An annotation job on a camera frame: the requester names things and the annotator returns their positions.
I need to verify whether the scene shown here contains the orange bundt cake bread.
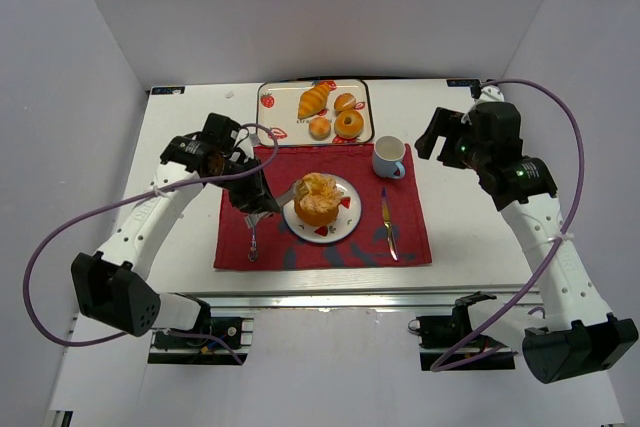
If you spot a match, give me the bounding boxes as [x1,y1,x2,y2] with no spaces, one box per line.
[294,172,343,227]

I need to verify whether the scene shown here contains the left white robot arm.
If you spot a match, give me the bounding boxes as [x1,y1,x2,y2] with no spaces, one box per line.
[71,113,295,337]

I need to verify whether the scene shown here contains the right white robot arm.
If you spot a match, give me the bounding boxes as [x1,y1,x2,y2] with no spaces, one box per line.
[414,82,639,384]

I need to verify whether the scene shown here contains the silver fork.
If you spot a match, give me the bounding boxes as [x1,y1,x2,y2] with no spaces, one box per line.
[248,227,259,262]

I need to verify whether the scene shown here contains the right blue table label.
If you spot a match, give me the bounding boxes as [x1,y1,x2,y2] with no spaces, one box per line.
[446,79,481,88]

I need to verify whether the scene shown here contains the blue table label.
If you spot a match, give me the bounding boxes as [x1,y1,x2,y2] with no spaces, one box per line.
[446,79,481,88]
[150,86,185,96]

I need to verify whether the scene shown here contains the light blue mug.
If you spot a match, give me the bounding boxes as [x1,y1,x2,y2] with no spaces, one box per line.
[372,136,406,180]

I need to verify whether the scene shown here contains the white watermelon pattern plate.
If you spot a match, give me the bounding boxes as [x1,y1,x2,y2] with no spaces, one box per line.
[282,173,362,244]

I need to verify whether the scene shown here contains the small round muffin bun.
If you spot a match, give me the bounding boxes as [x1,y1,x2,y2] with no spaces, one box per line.
[309,117,332,141]

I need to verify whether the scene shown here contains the strawberry pattern serving tray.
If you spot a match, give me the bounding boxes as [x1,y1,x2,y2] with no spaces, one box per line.
[256,79,375,147]

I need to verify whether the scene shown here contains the glazed donut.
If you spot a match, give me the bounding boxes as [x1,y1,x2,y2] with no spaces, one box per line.
[334,109,364,139]

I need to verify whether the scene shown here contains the iridescent table knife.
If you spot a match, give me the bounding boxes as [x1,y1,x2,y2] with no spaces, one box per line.
[381,188,399,262]

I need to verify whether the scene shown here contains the small cream filled bun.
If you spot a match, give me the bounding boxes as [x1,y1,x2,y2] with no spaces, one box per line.
[333,93,357,112]

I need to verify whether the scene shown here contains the croissant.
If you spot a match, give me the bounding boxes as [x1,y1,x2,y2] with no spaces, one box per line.
[297,83,330,119]

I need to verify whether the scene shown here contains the red cloth placemat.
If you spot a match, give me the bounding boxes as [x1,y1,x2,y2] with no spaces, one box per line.
[214,144,432,271]

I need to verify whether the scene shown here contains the left blue table label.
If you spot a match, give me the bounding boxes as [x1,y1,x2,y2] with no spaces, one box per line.
[150,86,185,96]

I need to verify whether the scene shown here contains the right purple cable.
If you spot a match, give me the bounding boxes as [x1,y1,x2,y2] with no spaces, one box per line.
[429,78,585,373]

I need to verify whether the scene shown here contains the purple cable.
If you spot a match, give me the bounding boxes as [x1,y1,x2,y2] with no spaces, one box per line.
[24,123,281,364]
[429,78,585,373]

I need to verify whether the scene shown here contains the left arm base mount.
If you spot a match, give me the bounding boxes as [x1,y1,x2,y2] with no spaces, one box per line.
[147,306,255,366]

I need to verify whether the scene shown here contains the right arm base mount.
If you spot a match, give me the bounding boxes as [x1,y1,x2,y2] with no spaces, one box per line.
[408,292,516,372]

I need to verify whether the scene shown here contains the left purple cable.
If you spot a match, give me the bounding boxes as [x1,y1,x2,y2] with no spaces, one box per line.
[24,123,281,364]

